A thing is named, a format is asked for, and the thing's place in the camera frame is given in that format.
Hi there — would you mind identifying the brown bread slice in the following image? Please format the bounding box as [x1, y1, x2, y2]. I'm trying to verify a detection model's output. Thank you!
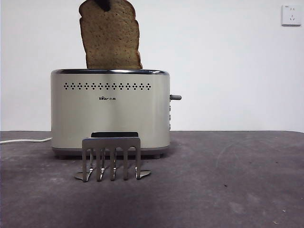
[78, 0, 143, 70]

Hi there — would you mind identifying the cream two-slot toaster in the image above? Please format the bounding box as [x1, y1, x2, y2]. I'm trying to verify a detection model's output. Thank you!
[50, 68, 182, 160]

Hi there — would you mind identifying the shiny steel toast rack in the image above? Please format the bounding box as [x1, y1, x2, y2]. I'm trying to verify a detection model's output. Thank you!
[74, 137, 152, 183]

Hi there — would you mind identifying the white toaster power cord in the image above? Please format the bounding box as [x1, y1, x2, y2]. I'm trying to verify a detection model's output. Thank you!
[0, 137, 52, 145]

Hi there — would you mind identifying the white wall power outlet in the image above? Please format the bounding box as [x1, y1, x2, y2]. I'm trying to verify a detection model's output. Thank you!
[281, 4, 303, 27]

